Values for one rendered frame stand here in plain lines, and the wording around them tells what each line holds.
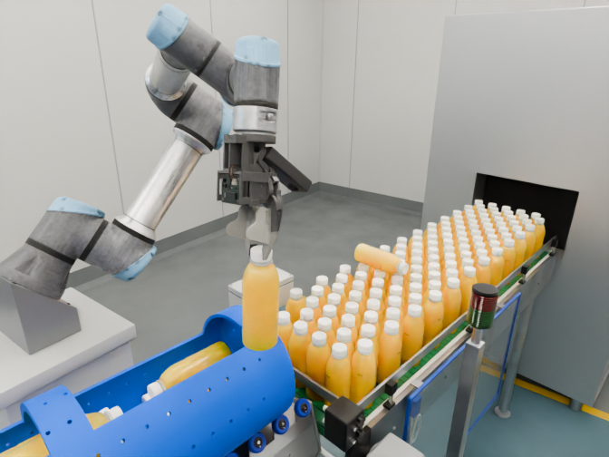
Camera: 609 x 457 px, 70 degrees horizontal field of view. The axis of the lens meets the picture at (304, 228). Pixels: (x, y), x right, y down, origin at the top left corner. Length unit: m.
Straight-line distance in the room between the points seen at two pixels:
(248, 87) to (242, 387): 0.58
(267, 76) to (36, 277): 0.70
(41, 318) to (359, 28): 5.05
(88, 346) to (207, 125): 0.61
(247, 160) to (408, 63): 4.74
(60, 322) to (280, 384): 0.54
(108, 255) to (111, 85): 2.85
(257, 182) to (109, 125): 3.23
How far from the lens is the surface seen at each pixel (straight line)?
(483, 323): 1.19
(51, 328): 1.20
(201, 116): 1.18
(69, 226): 1.16
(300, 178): 0.79
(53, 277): 1.16
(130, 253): 1.17
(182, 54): 0.83
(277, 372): 0.99
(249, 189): 0.71
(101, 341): 1.18
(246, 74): 0.74
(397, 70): 5.46
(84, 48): 3.83
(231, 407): 0.94
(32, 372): 1.15
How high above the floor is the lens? 1.79
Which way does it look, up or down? 21 degrees down
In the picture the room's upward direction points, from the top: 1 degrees clockwise
